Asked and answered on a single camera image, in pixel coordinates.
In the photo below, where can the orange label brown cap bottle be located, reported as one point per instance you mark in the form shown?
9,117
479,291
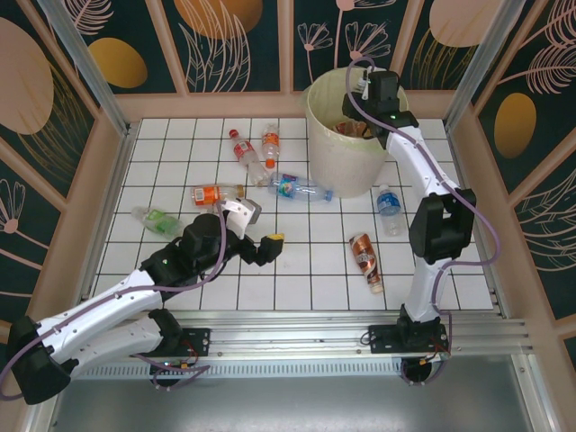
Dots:
209,194

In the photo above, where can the clear bottle colourful blue label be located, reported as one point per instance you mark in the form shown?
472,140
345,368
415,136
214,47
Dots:
288,185

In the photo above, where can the blue label Pocari bottle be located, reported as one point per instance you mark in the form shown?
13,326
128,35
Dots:
388,202

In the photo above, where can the brown swirl coffee bottle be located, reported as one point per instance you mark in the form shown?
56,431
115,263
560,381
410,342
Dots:
363,256

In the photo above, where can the red cap red label bottle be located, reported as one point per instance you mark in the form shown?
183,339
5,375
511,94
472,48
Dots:
245,150

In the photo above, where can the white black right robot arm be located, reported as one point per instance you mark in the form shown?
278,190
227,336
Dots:
425,288

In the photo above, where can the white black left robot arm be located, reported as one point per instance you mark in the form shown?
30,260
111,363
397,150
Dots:
99,301

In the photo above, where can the pale yellow bin liner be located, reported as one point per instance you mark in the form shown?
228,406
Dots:
346,143

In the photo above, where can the white ribbed plastic bin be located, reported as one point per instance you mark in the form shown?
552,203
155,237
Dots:
342,171

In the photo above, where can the green label soda water bottle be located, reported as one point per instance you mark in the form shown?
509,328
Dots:
157,221

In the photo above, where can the dark panel pink line flowers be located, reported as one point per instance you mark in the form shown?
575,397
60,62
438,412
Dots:
324,36

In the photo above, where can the orange cap clear bottle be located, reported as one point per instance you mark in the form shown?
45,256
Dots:
271,144

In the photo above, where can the dark panel peach oval grass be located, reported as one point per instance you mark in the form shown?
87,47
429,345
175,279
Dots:
450,27

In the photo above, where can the dark panel gold oval feather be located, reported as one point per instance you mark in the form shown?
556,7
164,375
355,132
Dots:
515,123

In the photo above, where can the dark panel orange circle leaves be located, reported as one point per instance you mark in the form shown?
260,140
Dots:
216,45

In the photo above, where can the grey metal sheet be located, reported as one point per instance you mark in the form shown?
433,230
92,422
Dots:
288,405

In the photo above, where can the dark panel single pink flower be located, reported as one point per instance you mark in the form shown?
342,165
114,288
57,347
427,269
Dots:
18,225

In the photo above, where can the dark panel pink feather leaves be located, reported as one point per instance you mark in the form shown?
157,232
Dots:
553,234

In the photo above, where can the dark panel small gold oval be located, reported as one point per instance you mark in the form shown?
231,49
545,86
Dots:
117,63

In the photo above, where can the dark panel large peach circle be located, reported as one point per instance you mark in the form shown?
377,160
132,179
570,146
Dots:
27,81

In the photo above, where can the white right camera bracket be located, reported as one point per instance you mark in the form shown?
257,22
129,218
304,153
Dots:
363,87

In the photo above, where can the white camera bracket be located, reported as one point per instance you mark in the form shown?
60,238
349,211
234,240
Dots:
236,216
363,87

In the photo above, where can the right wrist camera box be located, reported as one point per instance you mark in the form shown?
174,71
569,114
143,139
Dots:
384,87

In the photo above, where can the white left camera bracket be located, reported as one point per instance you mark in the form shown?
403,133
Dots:
236,216

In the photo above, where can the aluminium arm base rail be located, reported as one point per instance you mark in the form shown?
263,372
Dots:
288,335

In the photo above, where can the aluminium frame post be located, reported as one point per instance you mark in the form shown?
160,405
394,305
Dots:
476,63
535,396
88,67
45,420

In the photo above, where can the aluminium table side rail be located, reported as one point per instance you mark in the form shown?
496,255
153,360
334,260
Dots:
108,216
498,301

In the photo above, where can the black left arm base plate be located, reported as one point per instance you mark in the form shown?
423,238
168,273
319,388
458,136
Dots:
200,337

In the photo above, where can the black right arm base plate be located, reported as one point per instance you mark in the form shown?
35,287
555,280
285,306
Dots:
380,337

